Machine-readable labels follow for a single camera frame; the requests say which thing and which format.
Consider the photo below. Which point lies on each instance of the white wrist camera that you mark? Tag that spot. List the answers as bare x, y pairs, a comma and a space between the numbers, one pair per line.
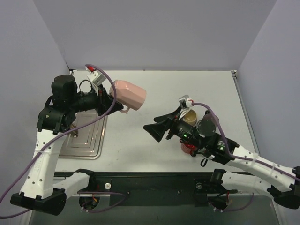
186, 103
96, 78

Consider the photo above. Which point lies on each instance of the aluminium table edge rail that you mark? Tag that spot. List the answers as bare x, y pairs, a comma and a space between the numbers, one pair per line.
252, 135

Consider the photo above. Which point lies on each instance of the red mug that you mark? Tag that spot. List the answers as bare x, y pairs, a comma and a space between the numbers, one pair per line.
188, 149

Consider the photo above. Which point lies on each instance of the cream mug with blue drips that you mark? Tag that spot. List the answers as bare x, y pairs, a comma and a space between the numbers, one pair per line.
190, 117

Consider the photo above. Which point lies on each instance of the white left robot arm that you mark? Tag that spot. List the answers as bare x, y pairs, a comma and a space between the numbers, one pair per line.
39, 193

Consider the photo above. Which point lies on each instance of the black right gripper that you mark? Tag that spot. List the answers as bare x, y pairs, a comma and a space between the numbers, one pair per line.
172, 126

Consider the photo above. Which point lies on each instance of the brown striped mug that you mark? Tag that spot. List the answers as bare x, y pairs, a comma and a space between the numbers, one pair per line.
75, 131

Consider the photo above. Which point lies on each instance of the lavender mug with black handle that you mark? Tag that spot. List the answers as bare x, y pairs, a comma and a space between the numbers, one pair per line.
208, 116

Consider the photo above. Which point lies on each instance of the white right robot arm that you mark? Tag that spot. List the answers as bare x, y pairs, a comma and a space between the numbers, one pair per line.
265, 177

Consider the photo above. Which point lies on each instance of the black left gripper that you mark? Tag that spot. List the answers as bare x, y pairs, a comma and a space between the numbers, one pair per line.
102, 101

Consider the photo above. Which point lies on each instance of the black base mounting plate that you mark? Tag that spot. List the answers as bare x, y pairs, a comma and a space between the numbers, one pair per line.
159, 188

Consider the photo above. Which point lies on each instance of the stainless steel tray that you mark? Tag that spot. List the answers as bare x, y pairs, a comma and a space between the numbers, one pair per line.
85, 143

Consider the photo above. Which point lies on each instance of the pink mug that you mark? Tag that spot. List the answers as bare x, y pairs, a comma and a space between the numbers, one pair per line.
128, 94

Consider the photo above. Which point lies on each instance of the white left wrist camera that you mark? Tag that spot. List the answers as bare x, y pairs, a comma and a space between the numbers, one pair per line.
96, 78

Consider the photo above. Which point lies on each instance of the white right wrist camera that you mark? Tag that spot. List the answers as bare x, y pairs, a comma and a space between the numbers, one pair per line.
186, 103

